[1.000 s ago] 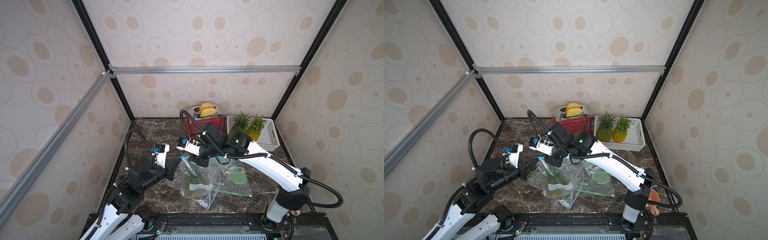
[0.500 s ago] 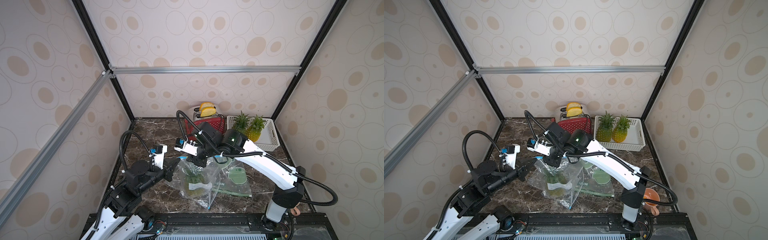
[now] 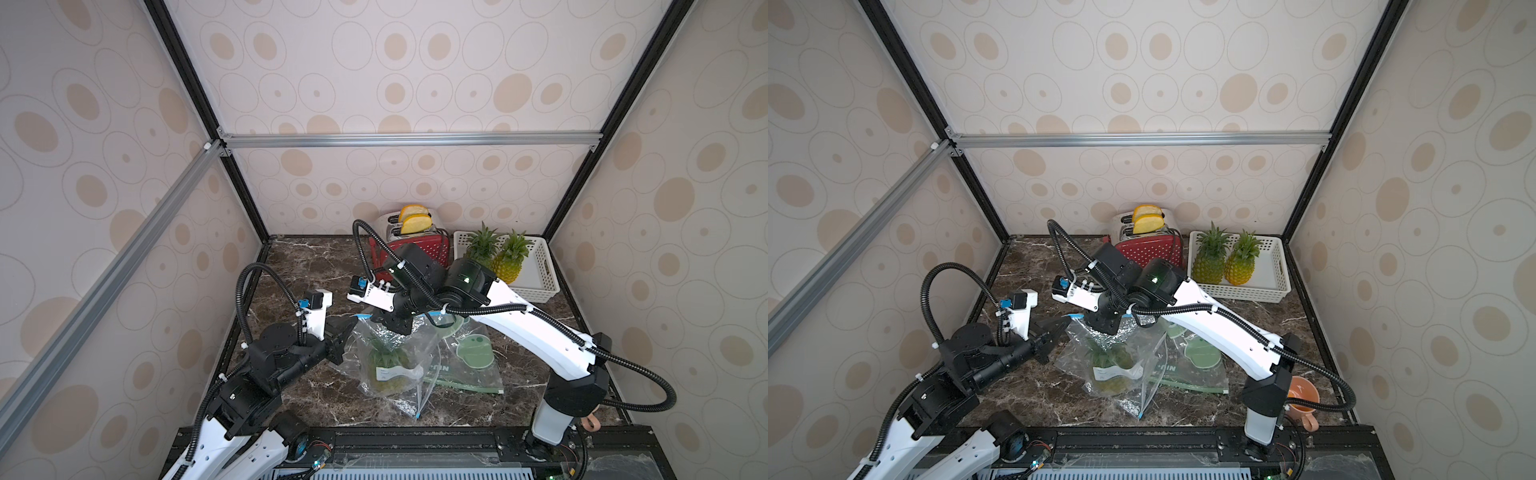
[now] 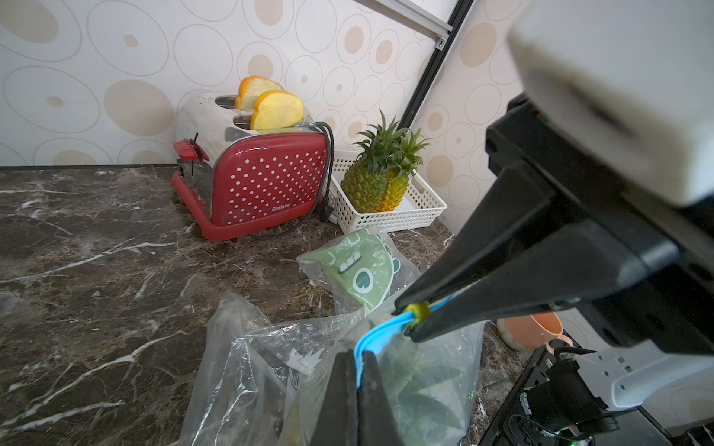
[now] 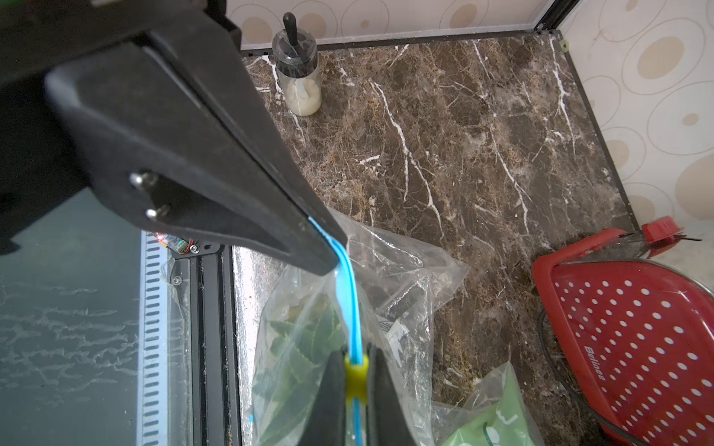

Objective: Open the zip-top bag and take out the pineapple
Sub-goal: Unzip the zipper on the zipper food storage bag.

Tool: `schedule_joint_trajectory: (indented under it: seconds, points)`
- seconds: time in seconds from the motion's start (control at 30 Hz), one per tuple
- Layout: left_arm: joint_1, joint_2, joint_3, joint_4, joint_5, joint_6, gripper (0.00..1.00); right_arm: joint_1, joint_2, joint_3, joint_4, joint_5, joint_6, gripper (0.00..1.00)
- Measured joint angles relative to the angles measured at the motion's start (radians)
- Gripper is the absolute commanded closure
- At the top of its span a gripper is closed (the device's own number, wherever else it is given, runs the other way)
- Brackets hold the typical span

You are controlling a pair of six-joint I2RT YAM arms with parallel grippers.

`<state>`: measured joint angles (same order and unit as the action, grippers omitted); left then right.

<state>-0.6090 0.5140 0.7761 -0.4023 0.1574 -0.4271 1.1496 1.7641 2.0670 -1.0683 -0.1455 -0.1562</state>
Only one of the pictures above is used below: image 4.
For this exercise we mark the clear bag blue zipper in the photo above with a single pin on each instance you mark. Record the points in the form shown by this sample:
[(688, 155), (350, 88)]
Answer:
[(311, 347)]

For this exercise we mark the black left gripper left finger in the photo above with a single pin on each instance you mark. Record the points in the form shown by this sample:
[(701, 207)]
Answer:
[(337, 423)]

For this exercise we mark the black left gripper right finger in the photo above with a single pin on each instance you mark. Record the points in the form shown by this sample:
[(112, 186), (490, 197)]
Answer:
[(377, 424)]

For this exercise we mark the pineapple from green bag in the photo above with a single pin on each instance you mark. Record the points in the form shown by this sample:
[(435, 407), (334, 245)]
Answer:
[(365, 182)]

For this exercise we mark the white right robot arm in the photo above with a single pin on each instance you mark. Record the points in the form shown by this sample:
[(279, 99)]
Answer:
[(624, 377)]

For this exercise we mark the yellow toast slice front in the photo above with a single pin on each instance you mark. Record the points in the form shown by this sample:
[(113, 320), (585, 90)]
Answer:
[(275, 110)]

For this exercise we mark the yellow toast slice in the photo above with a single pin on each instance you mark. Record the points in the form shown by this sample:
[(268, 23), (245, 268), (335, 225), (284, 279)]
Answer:
[(275, 110), (251, 88)]

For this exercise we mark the green printed zip-top bag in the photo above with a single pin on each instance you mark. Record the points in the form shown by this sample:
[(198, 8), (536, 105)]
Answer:
[(360, 269)]

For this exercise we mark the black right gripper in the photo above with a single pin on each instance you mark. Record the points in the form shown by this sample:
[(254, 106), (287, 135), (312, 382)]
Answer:
[(575, 235)]

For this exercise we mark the red polka-dot toaster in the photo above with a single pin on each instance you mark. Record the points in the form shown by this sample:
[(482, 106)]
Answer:
[(236, 181)]

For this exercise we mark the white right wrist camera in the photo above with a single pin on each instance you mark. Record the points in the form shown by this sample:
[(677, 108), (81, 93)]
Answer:
[(630, 82)]

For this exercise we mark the yellow toast slice rear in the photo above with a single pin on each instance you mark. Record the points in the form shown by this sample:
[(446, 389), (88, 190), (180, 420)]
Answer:
[(251, 88)]

